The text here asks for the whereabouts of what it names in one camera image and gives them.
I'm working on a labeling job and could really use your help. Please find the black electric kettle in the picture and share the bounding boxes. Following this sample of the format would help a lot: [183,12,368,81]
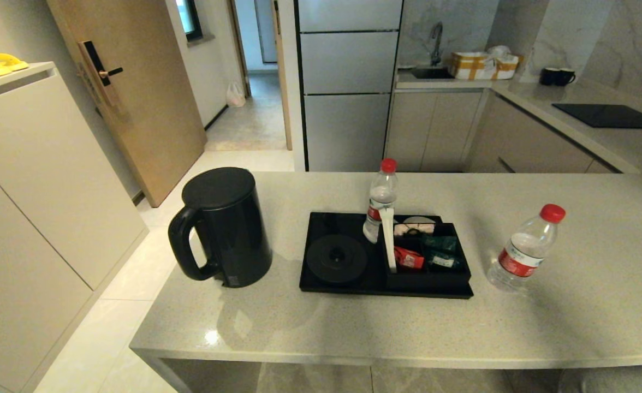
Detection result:
[168,167,273,288]

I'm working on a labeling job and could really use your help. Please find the dark kitchen sink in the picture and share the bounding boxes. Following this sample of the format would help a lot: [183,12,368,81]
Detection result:
[412,67,455,80]

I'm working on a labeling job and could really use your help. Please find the dark framed window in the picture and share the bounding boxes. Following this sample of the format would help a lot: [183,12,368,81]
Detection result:
[176,0,203,41]

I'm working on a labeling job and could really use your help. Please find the white plastic bag with handles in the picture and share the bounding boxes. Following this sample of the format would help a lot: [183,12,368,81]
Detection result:
[225,81,246,108]

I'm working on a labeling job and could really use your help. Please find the red sachet packet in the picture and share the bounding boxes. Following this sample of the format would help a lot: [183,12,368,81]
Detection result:
[394,246,425,270]

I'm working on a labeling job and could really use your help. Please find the narrow wooden door leaf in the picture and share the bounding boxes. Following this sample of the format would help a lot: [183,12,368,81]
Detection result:
[271,0,293,151]

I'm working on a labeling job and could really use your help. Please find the yellow white box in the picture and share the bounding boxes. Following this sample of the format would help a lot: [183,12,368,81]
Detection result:
[448,51,520,81]

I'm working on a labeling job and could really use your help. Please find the black compartment organizer box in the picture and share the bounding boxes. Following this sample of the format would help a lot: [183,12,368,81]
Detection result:
[384,222,472,290]

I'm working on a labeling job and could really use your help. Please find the white long paper sachet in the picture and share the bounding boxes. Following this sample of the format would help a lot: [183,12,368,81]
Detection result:
[380,206,398,273]

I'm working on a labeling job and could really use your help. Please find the silver refrigerator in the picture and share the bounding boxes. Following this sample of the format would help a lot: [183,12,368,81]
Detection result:
[294,0,403,172]

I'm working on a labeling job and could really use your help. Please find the dark green tea packet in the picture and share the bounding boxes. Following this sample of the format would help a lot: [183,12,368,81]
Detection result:
[425,250,461,271]
[422,235,458,253]

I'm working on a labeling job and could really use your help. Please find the light wooden door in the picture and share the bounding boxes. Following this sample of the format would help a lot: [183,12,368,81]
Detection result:
[46,0,207,208]

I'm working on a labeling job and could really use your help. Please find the white small packet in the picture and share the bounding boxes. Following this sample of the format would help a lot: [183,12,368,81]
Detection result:
[394,223,436,236]

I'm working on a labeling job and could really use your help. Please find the clear water bottle red cap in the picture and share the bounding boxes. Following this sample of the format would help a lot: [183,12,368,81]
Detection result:
[486,204,566,293]
[362,158,399,244]

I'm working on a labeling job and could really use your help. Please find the black induction cooktop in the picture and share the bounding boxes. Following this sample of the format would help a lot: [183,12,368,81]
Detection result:
[551,103,642,130]

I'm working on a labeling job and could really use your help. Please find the black round kettle base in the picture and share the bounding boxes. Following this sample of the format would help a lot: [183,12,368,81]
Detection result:
[306,234,369,284]

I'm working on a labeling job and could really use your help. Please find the chrome kitchen faucet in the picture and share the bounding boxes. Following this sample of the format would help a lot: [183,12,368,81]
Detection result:
[430,22,444,66]

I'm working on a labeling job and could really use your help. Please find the beige kitchen base cabinets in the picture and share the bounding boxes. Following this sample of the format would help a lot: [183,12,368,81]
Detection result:
[385,87,622,174]

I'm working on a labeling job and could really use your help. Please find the black door lock handle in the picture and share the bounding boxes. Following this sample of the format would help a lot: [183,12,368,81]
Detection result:
[78,40,124,107]

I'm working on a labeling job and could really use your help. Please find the black rectangular serving tray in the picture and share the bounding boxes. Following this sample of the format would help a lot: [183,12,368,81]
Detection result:
[299,212,474,299]

